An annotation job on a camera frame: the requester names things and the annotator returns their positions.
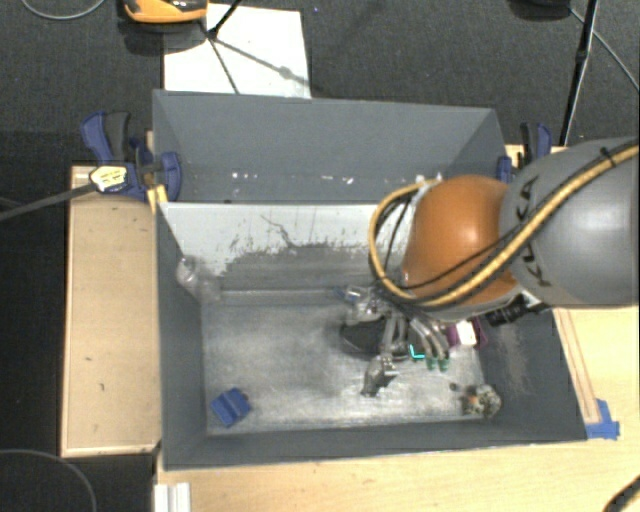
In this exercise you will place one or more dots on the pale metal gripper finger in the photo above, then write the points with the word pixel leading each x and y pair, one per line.
pixel 392 371
pixel 372 380

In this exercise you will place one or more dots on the black cylinder on white bracket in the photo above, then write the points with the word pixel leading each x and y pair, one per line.
pixel 510 314

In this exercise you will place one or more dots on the pale wood flat board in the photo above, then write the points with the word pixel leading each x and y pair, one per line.
pixel 110 310

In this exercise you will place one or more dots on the purple and white box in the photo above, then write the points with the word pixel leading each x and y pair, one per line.
pixel 465 334

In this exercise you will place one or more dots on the clear bottle with blue cap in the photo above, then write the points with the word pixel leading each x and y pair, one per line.
pixel 357 300

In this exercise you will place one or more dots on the grey metal bin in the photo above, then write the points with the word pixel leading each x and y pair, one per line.
pixel 280 350

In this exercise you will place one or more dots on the grey-green toy animal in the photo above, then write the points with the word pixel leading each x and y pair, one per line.
pixel 482 401

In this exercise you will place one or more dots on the blue ribbed block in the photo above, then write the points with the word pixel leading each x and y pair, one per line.
pixel 230 406

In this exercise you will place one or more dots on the clear plastic bottle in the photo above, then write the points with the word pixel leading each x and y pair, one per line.
pixel 196 278

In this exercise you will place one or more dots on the black round object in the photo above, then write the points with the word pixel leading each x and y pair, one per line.
pixel 362 340

